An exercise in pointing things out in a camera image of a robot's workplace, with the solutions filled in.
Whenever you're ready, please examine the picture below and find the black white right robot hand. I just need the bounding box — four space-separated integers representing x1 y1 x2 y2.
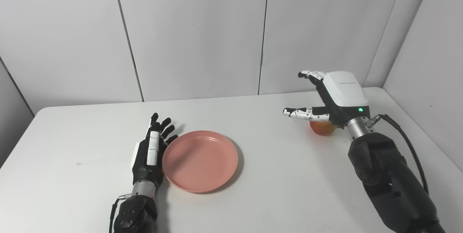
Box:
283 70 371 128

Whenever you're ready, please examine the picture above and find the red yellow pomegranate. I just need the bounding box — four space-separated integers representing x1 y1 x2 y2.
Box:
310 120 337 136

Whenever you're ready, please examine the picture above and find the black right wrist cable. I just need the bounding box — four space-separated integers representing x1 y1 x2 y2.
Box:
366 114 430 194

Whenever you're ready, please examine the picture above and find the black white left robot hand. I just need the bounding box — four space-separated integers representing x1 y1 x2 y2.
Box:
131 113 179 186

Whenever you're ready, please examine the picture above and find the pink round plate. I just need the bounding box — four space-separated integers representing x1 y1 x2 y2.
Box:
162 130 239 194

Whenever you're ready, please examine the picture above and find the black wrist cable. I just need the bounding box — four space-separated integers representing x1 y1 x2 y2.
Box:
109 194 132 233
366 114 430 194

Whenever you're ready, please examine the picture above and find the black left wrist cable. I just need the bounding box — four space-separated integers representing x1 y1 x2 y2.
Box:
109 194 132 233

